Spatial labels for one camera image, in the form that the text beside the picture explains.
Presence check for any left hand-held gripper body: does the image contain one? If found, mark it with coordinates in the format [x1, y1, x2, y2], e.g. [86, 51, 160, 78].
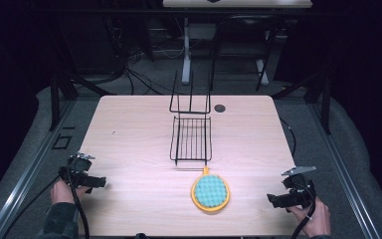
[58, 151, 96, 193]

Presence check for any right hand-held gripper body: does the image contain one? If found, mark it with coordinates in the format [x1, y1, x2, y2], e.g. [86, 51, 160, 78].
[281, 165, 317, 210]

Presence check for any yellow plate with blue cloth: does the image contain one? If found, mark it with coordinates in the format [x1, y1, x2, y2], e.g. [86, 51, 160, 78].
[190, 165, 232, 214]

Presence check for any black wire rack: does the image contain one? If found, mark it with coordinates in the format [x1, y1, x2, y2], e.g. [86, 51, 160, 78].
[168, 70, 213, 166]

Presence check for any person's left hand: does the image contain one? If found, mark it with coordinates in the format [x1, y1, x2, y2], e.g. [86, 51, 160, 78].
[50, 178, 91, 205]

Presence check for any person's right hand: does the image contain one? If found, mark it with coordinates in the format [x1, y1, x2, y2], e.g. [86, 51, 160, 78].
[286, 196, 332, 238]

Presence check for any black metal stand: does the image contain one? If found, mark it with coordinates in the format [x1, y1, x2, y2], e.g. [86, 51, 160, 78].
[48, 63, 117, 131]
[271, 66, 333, 135]

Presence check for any white desk with metal legs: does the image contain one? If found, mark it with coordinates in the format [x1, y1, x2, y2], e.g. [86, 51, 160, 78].
[161, 0, 313, 86]

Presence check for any black chair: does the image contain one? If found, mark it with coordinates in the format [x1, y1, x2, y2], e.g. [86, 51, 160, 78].
[209, 14, 279, 93]

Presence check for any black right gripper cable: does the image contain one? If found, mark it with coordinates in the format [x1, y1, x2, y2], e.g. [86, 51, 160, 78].
[289, 182, 317, 239]

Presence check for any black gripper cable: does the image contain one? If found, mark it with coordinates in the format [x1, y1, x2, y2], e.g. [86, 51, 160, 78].
[289, 182, 317, 239]
[66, 157, 92, 239]

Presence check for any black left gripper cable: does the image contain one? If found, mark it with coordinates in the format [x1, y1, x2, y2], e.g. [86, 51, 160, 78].
[66, 157, 92, 239]

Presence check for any grey metal floor rail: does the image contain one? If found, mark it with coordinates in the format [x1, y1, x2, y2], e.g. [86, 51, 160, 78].
[306, 102, 382, 239]
[0, 99, 78, 239]

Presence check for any thin black cable beside table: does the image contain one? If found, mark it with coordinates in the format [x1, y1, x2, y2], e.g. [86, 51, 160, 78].
[280, 117, 297, 157]

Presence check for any black floor cable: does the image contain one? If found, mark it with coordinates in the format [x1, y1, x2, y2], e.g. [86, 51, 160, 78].
[0, 174, 62, 239]

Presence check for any tangle of black floor cables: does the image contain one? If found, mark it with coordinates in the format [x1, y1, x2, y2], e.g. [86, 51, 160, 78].
[79, 13, 187, 98]

